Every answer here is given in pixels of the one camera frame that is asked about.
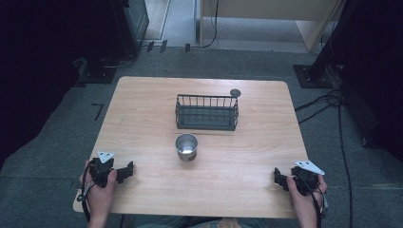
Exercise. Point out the person's left hand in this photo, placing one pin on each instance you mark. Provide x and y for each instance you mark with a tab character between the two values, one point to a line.
100	198

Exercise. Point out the black equipment cabinet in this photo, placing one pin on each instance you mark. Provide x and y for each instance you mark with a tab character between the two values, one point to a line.
126	28

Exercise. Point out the person's right hand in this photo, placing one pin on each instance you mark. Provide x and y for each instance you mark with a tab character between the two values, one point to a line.
304	202

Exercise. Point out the light wooden cabinet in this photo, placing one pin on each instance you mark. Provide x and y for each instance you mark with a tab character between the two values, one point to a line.
272	9

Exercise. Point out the black metal stand with base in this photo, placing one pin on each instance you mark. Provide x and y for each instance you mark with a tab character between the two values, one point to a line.
320	68

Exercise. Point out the metal cup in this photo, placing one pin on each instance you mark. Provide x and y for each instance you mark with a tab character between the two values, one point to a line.
186	147

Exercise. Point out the dark curtain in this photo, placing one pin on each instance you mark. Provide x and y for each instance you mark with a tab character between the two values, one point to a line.
377	76
34	72

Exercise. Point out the small dark round disc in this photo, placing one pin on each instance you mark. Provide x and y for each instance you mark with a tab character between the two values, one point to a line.
235	92

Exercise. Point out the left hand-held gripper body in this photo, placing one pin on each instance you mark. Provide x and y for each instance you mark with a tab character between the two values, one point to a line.
100	171

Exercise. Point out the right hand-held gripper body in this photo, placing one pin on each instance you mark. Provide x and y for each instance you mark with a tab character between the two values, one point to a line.
305	180

